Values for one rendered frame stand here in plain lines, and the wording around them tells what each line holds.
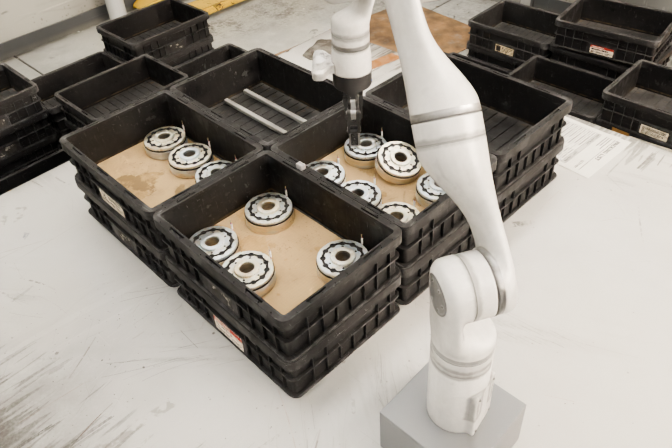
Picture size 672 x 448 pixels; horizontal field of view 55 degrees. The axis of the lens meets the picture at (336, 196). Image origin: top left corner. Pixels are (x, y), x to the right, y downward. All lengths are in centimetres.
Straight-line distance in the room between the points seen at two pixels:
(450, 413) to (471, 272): 28
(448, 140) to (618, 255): 81
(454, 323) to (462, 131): 24
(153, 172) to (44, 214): 34
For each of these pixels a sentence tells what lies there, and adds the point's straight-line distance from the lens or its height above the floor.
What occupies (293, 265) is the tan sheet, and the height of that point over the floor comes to 83.
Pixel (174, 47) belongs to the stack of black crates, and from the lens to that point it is 293.
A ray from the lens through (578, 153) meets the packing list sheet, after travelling 183.
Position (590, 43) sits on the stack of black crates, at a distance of 278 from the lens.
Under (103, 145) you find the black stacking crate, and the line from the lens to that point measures 167.
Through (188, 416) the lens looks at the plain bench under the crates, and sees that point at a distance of 126.
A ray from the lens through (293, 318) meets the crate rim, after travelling 106.
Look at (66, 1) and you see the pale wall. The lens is 457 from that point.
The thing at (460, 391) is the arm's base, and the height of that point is 92.
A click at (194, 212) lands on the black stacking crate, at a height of 89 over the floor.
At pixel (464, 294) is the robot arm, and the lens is 83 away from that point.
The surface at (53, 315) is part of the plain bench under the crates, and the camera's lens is 152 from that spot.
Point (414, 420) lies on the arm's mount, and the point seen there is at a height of 80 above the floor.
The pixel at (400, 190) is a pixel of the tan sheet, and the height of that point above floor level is 83.
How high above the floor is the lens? 173
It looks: 39 degrees down
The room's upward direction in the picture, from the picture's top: 4 degrees counter-clockwise
